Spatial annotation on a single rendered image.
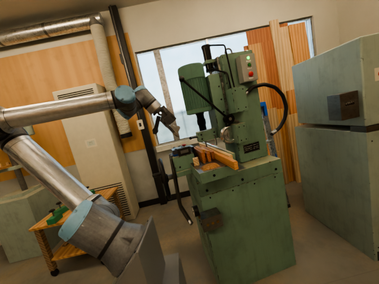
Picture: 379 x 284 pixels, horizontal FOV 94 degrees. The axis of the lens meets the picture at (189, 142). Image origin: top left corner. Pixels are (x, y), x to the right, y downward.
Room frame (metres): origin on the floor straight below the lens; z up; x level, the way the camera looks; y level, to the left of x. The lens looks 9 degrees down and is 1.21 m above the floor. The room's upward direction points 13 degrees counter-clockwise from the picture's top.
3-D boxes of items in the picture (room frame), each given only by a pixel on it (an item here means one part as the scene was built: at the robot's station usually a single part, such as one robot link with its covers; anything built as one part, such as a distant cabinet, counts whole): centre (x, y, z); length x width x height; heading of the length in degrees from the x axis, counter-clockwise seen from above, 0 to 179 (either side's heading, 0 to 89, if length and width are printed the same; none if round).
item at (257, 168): (1.26, -0.23, 0.76); 0.57 x 0.45 x 0.09; 100
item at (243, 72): (1.16, -0.45, 1.40); 0.10 x 0.06 x 0.16; 100
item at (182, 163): (1.16, 0.07, 0.91); 0.15 x 0.14 x 0.09; 10
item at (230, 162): (1.10, -0.14, 0.92); 0.60 x 0.02 x 0.04; 10
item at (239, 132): (1.12, -0.32, 1.02); 0.09 x 0.07 x 0.12; 10
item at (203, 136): (1.24, -0.13, 1.03); 0.14 x 0.07 x 0.09; 100
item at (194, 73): (1.24, -0.11, 1.35); 0.18 x 0.18 x 0.31
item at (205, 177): (1.17, -0.02, 0.87); 0.61 x 0.30 x 0.06; 10
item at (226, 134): (1.14, -0.26, 1.02); 0.12 x 0.03 x 0.12; 100
